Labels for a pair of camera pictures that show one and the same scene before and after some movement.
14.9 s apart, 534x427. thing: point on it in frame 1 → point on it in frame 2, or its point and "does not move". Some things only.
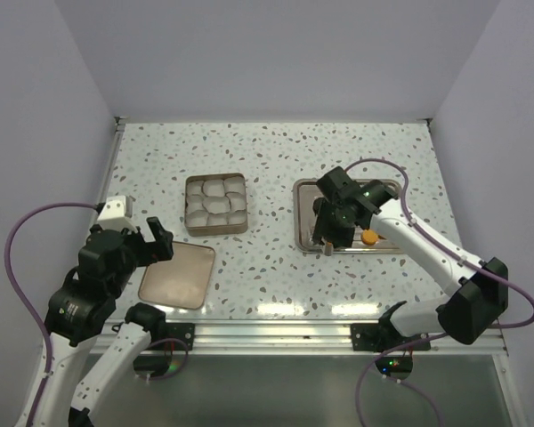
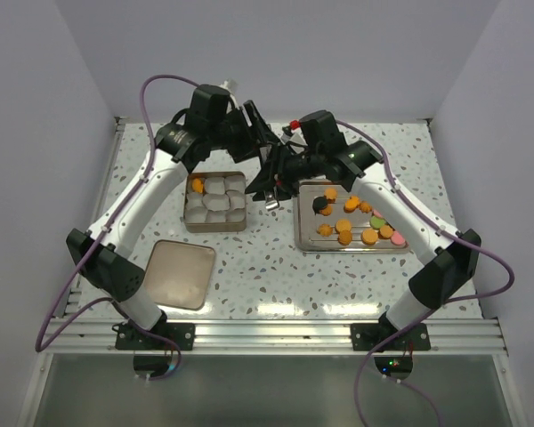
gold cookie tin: [215, 204] does not move
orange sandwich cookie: [368, 237] does not move
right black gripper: [324, 229] → [263, 181]
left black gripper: [152, 251] → [251, 141]
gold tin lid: [182, 280] does not move
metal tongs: [328, 247] → [271, 199]
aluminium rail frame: [302, 335] does not move
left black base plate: [184, 332] does not move
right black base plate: [372, 337] does not move
